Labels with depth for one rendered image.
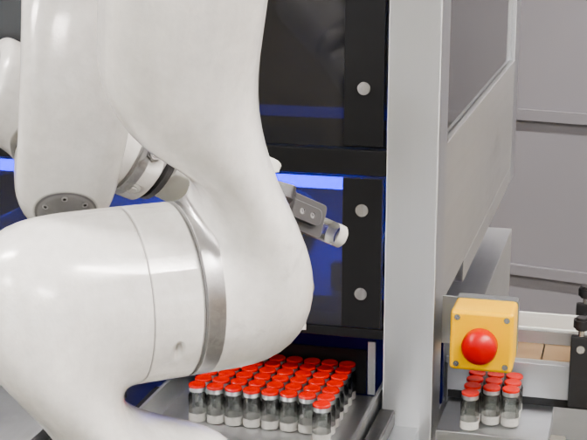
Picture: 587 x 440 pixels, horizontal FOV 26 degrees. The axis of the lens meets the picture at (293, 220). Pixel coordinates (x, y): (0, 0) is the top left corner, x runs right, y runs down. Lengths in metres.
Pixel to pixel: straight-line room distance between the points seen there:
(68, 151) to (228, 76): 0.22
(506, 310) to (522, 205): 2.21
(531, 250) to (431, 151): 2.28
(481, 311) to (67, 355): 0.75
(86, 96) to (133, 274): 0.17
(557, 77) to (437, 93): 2.18
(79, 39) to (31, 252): 0.19
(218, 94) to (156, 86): 0.04
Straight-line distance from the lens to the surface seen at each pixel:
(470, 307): 1.48
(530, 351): 1.65
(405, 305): 1.48
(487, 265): 2.21
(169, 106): 0.74
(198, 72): 0.73
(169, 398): 1.58
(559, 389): 1.61
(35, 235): 0.81
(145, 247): 0.81
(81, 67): 0.92
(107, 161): 0.95
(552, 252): 3.68
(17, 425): 1.56
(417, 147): 1.43
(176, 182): 1.07
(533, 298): 3.74
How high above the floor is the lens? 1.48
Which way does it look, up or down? 14 degrees down
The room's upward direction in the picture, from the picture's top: straight up
